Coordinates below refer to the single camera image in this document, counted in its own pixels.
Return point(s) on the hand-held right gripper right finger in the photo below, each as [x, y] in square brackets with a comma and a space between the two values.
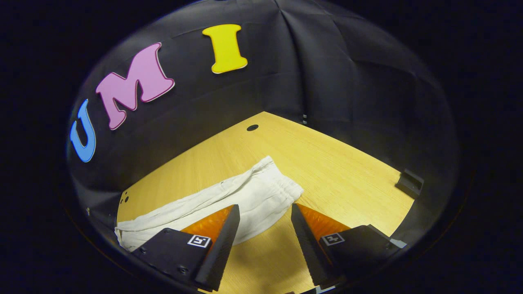
[310, 249]

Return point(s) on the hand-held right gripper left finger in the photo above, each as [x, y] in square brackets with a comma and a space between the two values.
[220, 249]

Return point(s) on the black backdrop cloth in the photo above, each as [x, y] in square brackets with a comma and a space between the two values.
[327, 61]

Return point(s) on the black table bracket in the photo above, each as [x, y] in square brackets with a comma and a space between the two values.
[410, 184]

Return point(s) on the white jeans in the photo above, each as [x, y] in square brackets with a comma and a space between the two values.
[253, 196]

